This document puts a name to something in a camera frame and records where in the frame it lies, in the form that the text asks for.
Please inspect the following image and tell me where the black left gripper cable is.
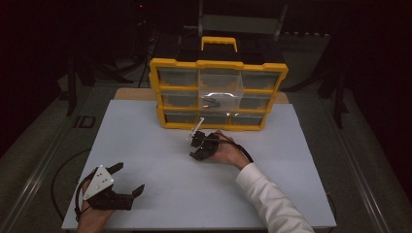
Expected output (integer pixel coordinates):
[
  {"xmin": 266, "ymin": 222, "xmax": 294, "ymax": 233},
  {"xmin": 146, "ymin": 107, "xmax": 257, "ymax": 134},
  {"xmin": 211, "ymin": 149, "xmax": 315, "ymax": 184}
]
[{"xmin": 51, "ymin": 148, "xmax": 98, "ymax": 224}]

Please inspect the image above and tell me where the yellow black drawer organizer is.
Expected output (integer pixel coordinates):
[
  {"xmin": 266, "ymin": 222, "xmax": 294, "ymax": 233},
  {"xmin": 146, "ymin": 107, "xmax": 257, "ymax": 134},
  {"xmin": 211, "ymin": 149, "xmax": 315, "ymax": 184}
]
[{"xmin": 149, "ymin": 36, "xmax": 290, "ymax": 132}]

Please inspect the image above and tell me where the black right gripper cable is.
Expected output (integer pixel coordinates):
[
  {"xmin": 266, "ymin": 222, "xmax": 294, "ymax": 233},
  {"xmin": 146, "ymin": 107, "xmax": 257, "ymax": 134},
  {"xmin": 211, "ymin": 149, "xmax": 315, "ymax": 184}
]
[{"xmin": 217, "ymin": 131, "xmax": 255, "ymax": 164}]

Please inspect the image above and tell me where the black tripod stand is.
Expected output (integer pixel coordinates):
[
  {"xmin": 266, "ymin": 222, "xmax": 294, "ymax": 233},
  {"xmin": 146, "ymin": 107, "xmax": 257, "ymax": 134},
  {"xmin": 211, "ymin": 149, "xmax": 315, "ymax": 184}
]
[
  {"xmin": 288, "ymin": 61, "xmax": 351, "ymax": 130},
  {"xmin": 57, "ymin": 54, "xmax": 134, "ymax": 117}
]

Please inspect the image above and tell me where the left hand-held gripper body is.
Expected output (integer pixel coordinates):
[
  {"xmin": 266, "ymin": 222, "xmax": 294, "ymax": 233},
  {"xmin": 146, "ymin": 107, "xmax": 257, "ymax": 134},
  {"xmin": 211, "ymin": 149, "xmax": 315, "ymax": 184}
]
[{"xmin": 83, "ymin": 164, "xmax": 134, "ymax": 212}]

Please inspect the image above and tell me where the clear plastic drawer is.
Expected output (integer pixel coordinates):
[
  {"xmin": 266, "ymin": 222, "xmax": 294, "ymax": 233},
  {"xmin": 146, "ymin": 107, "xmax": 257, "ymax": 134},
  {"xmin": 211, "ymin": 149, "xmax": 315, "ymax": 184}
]
[{"xmin": 197, "ymin": 69, "xmax": 244, "ymax": 113}]

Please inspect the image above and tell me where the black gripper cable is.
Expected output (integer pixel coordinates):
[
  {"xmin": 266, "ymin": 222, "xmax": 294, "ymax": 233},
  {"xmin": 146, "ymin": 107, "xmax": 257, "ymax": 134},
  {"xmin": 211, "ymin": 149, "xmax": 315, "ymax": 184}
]
[
  {"xmin": 217, "ymin": 131, "xmax": 255, "ymax": 164},
  {"xmin": 51, "ymin": 148, "xmax": 98, "ymax": 224}
]

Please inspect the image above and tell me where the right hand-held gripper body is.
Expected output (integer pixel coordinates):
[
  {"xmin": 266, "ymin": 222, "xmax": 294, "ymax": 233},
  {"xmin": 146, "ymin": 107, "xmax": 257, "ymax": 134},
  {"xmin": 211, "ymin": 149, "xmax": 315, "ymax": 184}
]
[{"xmin": 187, "ymin": 116, "xmax": 222, "ymax": 155}]

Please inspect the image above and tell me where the white board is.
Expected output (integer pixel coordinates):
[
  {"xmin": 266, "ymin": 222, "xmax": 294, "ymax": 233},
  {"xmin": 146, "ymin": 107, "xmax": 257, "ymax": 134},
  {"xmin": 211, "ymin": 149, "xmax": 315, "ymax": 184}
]
[{"xmin": 61, "ymin": 99, "xmax": 338, "ymax": 231}]

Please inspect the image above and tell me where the grey metal stand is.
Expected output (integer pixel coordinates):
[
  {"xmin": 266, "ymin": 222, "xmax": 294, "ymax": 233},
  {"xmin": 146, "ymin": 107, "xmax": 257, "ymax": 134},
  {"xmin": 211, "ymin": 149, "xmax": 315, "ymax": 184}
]
[{"xmin": 183, "ymin": 0, "xmax": 290, "ymax": 43}]

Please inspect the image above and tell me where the person's right hand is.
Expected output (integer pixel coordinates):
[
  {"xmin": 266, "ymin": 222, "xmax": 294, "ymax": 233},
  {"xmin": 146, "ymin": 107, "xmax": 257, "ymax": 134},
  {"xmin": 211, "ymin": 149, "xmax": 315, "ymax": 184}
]
[{"xmin": 206, "ymin": 130, "xmax": 252, "ymax": 171}]

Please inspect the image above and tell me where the person's left hand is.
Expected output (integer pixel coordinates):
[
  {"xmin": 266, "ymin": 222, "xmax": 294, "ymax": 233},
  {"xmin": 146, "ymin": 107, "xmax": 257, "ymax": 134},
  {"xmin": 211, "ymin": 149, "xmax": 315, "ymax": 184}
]
[{"xmin": 77, "ymin": 179, "xmax": 115, "ymax": 233}]

